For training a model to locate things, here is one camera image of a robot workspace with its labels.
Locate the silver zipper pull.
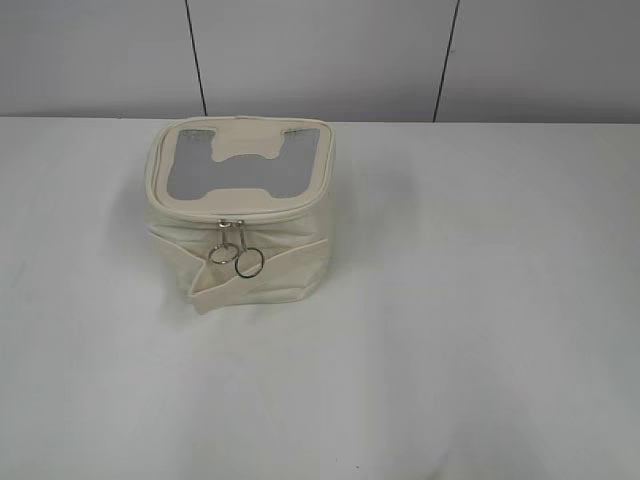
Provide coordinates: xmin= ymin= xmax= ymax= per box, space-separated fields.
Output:
xmin=234 ymin=221 xmax=265 ymax=279
xmin=208 ymin=220 xmax=239 ymax=265

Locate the cream canvas zipper bag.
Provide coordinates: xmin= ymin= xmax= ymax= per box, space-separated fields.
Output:
xmin=144 ymin=116 xmax=336 ymax=314

